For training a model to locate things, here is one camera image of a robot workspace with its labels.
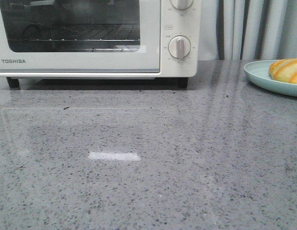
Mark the grey white curtain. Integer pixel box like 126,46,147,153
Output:
199,0,297,60

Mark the lower oven control knob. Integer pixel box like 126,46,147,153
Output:
168,36,191,59

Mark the upper oven control knob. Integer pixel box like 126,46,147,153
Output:
170,0,193,11

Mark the metal oven wire rack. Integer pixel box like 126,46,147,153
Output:
22,24,141,41

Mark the teal plate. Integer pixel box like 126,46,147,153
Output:
244,60,297,97

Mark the yellow striped bread loaf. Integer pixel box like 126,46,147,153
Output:
269,58,297,84

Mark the white Toshiba toaster oven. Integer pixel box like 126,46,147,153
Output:
0,0,202,88

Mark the glass oven door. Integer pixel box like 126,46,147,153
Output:
0,0,161,72

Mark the oven control knob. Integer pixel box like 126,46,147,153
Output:
168,36,191,59
170,0,193,11

